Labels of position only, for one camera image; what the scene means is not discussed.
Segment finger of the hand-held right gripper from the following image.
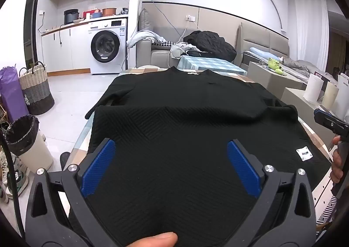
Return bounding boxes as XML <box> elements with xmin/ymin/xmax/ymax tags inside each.
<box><xmin>313</xmin><ymin>109</ymin><xmax>349</xmax><ymax>136</ymax></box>

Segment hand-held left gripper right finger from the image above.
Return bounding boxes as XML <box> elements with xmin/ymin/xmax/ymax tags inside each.
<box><xmin>227</xmin><ymin>138</ymin><xmax>317</xmax><ymax>247</ymax></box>

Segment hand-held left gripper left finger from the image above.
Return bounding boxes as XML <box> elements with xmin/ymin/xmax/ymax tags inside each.
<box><xmin>25</xmin><ymin>138</ymin><xmax>123</xmax><ymax>247</ymax></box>

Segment black knit sweater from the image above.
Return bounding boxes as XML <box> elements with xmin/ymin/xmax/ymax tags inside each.
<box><xmin>85</xmin><ymin>67</ymin><xmax>332</xmax><ymax>247</ymax></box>

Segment grey clothes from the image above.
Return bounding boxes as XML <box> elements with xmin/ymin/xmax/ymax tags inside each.
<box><xmin>169</xmin><ymin>42</ymin><xmax>201</xmax><ymax>59</ymax></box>

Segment person's right hand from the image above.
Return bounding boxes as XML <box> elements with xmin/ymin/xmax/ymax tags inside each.
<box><xmin>330</xmin><ymin>136</ymin><xmax>345</xmax><ymax>184</ymax></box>

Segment person's left hand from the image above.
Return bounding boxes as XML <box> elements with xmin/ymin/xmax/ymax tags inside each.
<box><xmin>127</xmin><ymin>232</ymin><xmax>178</xmax><ymax>247</ymax></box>

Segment white flat device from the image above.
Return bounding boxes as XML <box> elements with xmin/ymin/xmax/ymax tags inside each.
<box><xmin>319</xmin><ymin>105</ymin><xmax>336</xmax><ymax>117</ymax></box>

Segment plaid tablecloth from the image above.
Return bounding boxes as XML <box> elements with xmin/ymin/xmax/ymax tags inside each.
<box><xmin>64</xmin><ymin>67</ymin><xmax>337</xmax><ymax>226</ymax></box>

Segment cream paper roll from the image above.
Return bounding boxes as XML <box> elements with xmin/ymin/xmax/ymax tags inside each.
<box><xmin>322</xmin><ymin>81</ymin><xmax>339</xmax><ymax>112</ymax></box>

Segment black slipper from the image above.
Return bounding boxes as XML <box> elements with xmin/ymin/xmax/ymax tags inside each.
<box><xmin>60</xmin><ymin>152</ymin><xmax>72</xmax><ymax>171</ymax></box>

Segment white air purifier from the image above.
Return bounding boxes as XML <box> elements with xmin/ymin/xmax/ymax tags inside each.
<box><xmin>337</xmin><ymin>72</ymin><xmax>349</xmax><ymax>117</ymax></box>

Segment white paper towel roll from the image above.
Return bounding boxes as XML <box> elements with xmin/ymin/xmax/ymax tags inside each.
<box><xmin>303</xmin><ymin>73</ymin><xmax>325</xmax><ymax>105</ymax></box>

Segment black framed sign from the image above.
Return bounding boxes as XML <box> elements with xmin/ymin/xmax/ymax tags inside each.
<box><xmin>313</xmin><ymin>71</ymin><xmax>332</xmax><ymax>92</ymax></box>

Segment black white striped bag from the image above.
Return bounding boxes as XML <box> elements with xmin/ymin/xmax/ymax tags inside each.
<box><xmin>318</xmin><ymin>198</ymin><xmax>339</xmax><ymax>226</ymax></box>

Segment grey quilt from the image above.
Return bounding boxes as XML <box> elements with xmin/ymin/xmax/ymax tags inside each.
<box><xmin>281</xmin><ymin>56</ymin><xmax>325</xmax><ymax>78</ymax></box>

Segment cream trash bin black liner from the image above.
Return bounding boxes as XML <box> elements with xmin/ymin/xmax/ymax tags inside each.
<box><xmin>5</xmin><ymin>115</ymin><xmax>53</xmax><ymax>174</ymax></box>

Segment green toy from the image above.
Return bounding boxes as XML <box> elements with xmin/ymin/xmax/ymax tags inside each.
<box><xmin>269</xmin><ymin>57</ymin><xmax>285</xmax><ymax>75</ymax></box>

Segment white green sneaker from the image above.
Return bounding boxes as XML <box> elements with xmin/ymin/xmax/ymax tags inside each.
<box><xmin>6</xmin><ymin>166</ymin><xmax>29</xmax><ymax>199</ymax></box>

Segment white curtain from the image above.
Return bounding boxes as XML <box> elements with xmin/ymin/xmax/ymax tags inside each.
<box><xmin>294</xmin><ymin>0</ymin><xmax>329</xmax><ymax>71</ymax></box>

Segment woven laundry basket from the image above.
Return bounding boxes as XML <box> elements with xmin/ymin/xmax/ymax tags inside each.
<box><xmin>19</xmin><ymin>62</ymin><xmax>55</xmax><ymax>116</ymax></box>

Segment small blue plaid cloth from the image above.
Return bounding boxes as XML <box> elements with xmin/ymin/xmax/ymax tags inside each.
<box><xmin>177</xmin><ymin>55</ymin><xmax>247</xmax><ymax>76</ymax></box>

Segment purple bag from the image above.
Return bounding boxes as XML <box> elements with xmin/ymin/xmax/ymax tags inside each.
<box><xmin>0</xmin><ymin>66</ymin><xmax>29</xmax><ymax>123</ymax></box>

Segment white lower kitchen cabinet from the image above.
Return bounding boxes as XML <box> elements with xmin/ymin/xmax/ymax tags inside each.
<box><xmin>41</xmin><ymin>16</ymin><xmax>92</xmax><ymax>77</ymax></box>

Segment grey sofa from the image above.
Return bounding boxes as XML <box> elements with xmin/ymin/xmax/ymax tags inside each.
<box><xmin>136</xmin><ymin>8</ymin><xmax>290</xmax><ymax>69</ymax></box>

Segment white washing machine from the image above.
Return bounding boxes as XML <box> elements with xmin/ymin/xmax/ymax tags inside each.
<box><xmin>88</xmin><ymin>18</ymin><xmax>128</xmax><ymax>75</ymax></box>

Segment black quilted jacket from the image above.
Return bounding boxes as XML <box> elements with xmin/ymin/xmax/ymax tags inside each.
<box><xmin>183</xmin><ymin>30</ymin><xmax>237</xmax><ymax>62</ymax></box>

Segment light blue blanket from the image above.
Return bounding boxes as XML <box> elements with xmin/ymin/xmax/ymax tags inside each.
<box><xmin>127</xmin><ymin>30</ymin><xmax>166</xmax><ymax>48</ymax></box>

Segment houndstooth pillow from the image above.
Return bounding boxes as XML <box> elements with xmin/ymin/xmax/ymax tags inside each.
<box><xmin>151</xmin><ymin>40</ymin><xmax>177</xmax><ymax>50</ymax></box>

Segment grey sofa cushion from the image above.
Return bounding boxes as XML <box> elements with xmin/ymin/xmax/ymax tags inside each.
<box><xmin>138</xmin><ymin>8</ymin><xmax>150</xmax><ymax>32</ymax></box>

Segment black cable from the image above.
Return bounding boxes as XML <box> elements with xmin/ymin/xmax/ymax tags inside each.
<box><xmin>0</xmin><ymin>128</ymin><xmax>26</xmax><ymax>237</ymax></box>

